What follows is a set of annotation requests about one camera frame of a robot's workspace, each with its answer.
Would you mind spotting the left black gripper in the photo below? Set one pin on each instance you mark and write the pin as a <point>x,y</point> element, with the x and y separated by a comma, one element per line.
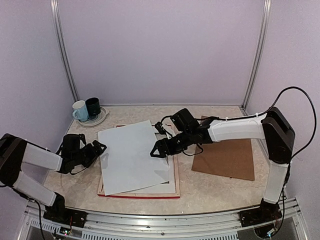
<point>94,155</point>

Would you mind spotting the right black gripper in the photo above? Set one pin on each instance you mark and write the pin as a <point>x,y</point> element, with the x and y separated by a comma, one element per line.
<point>160,143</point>

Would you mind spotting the red sunset photo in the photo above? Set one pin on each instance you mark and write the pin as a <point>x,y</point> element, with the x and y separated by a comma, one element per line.
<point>126,164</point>

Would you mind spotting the white mat board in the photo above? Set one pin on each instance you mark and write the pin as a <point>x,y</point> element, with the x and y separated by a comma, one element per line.
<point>168,188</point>

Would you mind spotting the red wooden picture frame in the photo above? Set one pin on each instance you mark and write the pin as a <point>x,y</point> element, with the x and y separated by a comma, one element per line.
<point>130,194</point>

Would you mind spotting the brown backing board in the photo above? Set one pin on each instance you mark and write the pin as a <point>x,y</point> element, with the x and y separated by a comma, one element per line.
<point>229,158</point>

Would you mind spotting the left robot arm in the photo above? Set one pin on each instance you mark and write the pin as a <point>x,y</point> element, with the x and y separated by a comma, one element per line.
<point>17,154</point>

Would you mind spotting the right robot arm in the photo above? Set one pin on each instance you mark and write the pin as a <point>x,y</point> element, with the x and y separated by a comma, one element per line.
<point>270,129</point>

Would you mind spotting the white plate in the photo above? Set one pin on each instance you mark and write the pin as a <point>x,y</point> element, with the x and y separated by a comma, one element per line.
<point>104,112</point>

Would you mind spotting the light blue mug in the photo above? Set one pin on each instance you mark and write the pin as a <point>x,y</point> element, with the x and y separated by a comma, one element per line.
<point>80,111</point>

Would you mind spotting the dark green mug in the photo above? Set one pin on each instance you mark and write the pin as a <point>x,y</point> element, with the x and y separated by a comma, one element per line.
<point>93,107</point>

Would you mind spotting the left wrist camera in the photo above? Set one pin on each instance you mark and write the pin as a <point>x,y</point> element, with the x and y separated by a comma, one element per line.
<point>82,138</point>

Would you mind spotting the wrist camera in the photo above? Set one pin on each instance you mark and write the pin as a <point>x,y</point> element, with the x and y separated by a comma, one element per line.
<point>161,130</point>
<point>82,138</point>

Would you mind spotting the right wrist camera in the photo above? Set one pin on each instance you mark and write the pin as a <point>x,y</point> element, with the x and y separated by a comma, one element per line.
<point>161,130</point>

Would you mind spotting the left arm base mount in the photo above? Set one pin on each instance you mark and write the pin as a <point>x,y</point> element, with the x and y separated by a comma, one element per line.
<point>66,216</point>

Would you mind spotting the aluminium front rail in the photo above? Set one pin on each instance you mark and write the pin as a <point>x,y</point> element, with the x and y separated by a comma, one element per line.
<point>221,225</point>

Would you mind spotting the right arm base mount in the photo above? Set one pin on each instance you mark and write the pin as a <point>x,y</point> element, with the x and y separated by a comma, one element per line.
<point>266,212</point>

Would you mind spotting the right aluminium corner post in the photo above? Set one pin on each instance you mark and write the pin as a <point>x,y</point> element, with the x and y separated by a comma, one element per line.
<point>258,53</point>

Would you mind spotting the aluminium corner post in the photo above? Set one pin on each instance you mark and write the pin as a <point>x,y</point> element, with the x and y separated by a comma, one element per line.
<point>258,53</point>
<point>54,4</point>

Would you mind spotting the left aluminium corner post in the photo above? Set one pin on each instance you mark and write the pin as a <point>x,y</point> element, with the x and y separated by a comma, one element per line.
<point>54,4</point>

